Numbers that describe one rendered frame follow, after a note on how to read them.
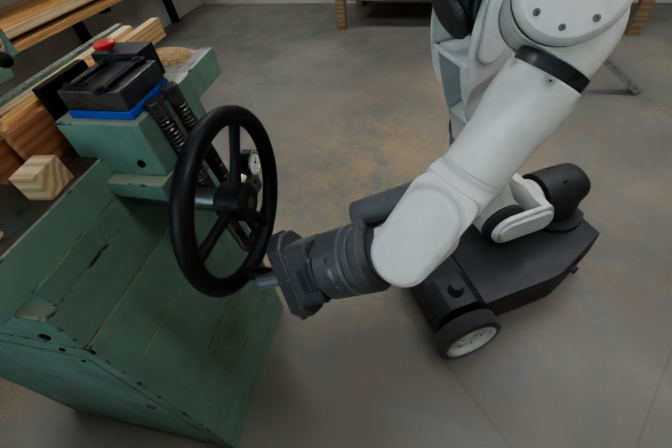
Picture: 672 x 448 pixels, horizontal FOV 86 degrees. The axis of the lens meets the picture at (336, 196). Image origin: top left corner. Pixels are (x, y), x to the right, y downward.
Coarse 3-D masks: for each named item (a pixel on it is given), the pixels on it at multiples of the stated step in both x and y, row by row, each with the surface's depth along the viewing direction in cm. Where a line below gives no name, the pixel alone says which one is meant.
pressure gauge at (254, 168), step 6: (246, 150) 85; (252, 150) 85; (240, 156) 84; (246, 156) 84; (252, 156) 85; (258, 156) 88; (246, 162) 84; (252, 162) 85; (258, 162) 89; (246, 168) 84; (252, 168) 86; (258, 168) 89; (246, 174) 87; (252, 174) 86
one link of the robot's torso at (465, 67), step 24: (432, 24) 75; (480, 24) 62; (432, 48) 79; (456, 48) 75; (480, 48) 64; (504, 48) 65; (456, 72) 82; (480, 72) 68; (456, 96) 86; (480, 96) 76; (456, 120) 88
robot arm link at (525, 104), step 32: (512, 32) 31; (608, 32) 27; (512, 64) 31; (544, 64) 29; (576, 64) 28; (512, 96) 31; (544, 96) 30; (576, 96) 30; (480, 128) 33; (512, 128) 31; (544, 128) 31; (480, 160) 33; (512, 160) 33
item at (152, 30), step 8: (144, 24) 80; (152, 24) 81; (160, 24) 83; (136, 32) 77; (144, 32) 79; (152, 32) 81; (160, 32) 83; (120, 40) 75; (128, 40) 75; (136, 40) 77; (144, 40) 79; (152, 40) 81
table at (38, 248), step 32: (192, 64) 72; (64, 160) 53; (96, 160) 52; (0, 192) 49; (64, 192) 48; (96, 192) 52; (128, 192) 54; (160, 192) 52; (0, 224) 45; (32, 224) 44; (64, 224) 48; (0, 256) 41; (32, 256) 44; (0, 288) 41; (32, 288) 44; (0, 320) 41
